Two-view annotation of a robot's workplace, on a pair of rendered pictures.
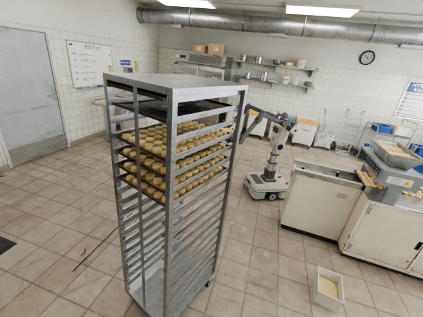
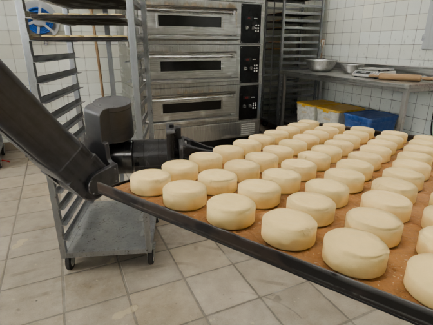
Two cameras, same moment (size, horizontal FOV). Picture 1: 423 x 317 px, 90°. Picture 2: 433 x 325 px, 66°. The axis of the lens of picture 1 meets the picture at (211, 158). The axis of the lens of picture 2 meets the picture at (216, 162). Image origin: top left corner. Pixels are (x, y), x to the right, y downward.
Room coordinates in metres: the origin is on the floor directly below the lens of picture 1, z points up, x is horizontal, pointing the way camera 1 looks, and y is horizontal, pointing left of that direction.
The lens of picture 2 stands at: (3.07, -0.47, 1.20)
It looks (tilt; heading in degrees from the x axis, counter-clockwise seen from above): 19 degrees down; 141
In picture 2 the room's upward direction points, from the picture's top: straight up
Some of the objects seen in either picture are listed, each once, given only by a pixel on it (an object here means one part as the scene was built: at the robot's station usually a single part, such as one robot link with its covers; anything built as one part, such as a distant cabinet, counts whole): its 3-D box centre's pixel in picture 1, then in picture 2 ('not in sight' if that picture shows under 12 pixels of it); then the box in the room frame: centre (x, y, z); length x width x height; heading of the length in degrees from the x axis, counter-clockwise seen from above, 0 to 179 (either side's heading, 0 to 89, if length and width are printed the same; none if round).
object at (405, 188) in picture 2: not in sight; (393, 191); (2.91, -0.07, 1.03); 0.05 x 0.05 x 0.02
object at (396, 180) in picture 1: (381, 173); not in sight; (2.11, -1.87, 1.01); 0.72 x 0.33 x 0.34; 164
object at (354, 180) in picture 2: not in sight; (343, 180); (2.85, -0.09, 1.03); 0.05 x 0.05 x 0.02
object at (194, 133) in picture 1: (208, 128); not in sight; (1.11, 0.04, 1.59); 0.64 x 0.03 x 0.03; 147
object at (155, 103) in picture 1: (180, 105); not in sight; (1.21, 0.21, 1.68); 0.60 x 0.40 x 0.02; 147
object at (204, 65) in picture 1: (201, 92); not in sight; (6.35, 0.53, 1.03); 1.40 x 0.90 x 2.05; 76
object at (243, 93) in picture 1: (225, 199); (37, 98); (1.35, -0.15, 0.97); 0.03 x 0.03 x 1.70; 57
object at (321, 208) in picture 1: (315, 202); not in sight; (2.25, -1.38, 0.45); 0.70 x 0.34 x 0.90; 74
